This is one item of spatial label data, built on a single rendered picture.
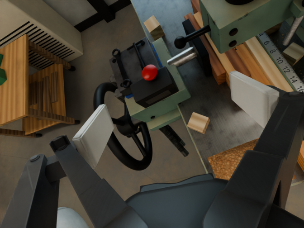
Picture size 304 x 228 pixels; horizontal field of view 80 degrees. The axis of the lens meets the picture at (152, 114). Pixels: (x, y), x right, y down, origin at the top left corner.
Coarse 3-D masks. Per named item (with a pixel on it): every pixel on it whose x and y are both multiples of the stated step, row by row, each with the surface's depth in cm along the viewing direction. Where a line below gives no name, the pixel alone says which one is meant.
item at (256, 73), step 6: (234, 48) 36; (246, 48) 36; (240, 54) 36; (246, 60) 35; (252, 60) 35; (246, 66) 35; (252, 66) 34; (258, 66) 34; (252, 72) 34; (258, 72) 34; (252, 78) 34; (258, 78) 34; (264, 78) 33; (264, 84) 33; (270, 84) 33; (300, 150) 29; (300, 156) 30; (300, 162) 31
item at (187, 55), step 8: (184, 24) 35; (192, 32) 34; (192, 40) 34; (200, 40) 33; (192, 48) 37; (200, 48) 33; (176, 56) 38; (184, 56) 38; (192, 56) 38; (200, 56) 33; (208, 56) 33; (168, 64) 39; (176, 64) 38; (200, 64) 39; (208, 64) 36; (208, 72) 39
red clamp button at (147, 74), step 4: (144, 68) 33; (148, 68) 33; (152, 68) 33; (156, 68) 33; (144, 72) 33; (148, 72) 33; (152, 72) 32; (156, 72) 32; (144, 76) 33; (148, 76) 33; (152, 76) 32; (148, 80) 33
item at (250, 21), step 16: (208, 0) 26; (224, 0) 25; (256, 0) 24; (272, 0) 23; (288, 0) 24; (208, 16) 27; (224, 16) 25; (240, 16) 24; (256, 16) 25; (272, 16) 26; (288, 16) 27; (208, 32) 31; (224, 32) 26; (240, 32) 27; (256, 32) 28; (224, 48) 29
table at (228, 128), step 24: (144, 0) 53; (168, 0) 50; (168, 24) 48; (168, 48) 47; (192, 72) 43; (192, 96) 42; (216, 96) 40; (168, 120) 46; (216, 120) 39; (240, 120) 37; (216, 144) 38; (240, 144) 36
